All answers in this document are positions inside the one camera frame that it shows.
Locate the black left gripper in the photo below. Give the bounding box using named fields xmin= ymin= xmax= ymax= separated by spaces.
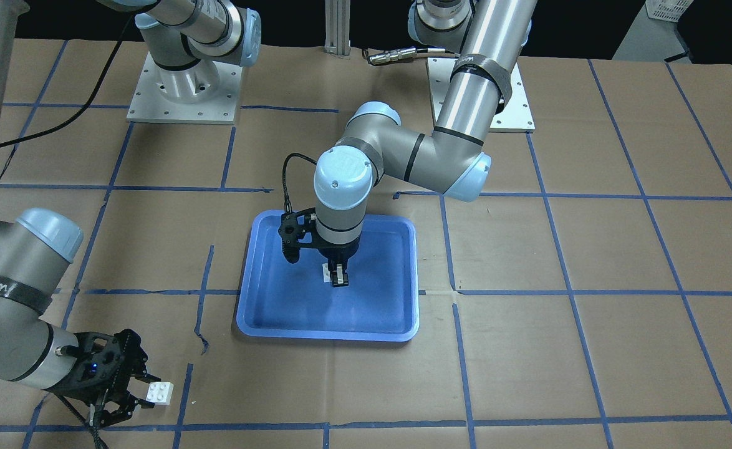
xmin=318 ymin=241 xmax=360 ymax=287

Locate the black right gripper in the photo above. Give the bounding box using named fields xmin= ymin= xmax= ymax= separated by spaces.
xmin=46 ymin=329 xmax=161 ymax=428

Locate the white block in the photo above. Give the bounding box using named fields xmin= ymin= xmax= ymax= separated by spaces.
xmin=145 ymin=381 xmax=174 ymax=406
xmin=322 ymin=264 xmax=338 ymax=285

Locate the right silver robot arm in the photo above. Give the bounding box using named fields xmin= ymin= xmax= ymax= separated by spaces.
xmin=0 ymin=1 xmax=262 ymax=431

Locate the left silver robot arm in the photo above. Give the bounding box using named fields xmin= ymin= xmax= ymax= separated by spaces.
xmin=312 ymin=1 xmax=536 ymax=287

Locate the blue plastic tray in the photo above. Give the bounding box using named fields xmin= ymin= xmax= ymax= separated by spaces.
xmin=235 ymin=210 xmax=420 ymax=343

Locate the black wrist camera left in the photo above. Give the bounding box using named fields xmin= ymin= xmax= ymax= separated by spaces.
xmin=278 ymin=208 xmax=317 ymax=264

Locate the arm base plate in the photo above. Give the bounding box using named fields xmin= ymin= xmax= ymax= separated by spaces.
xmin=127 ymin=55 xmax=244 ymax=125
xmin=426 ymin=56 xmax=536 ymax=133

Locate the aluminium frame post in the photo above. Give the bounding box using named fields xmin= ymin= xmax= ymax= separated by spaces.
xmin=324 ymin=0 xmax=351 ymax=59

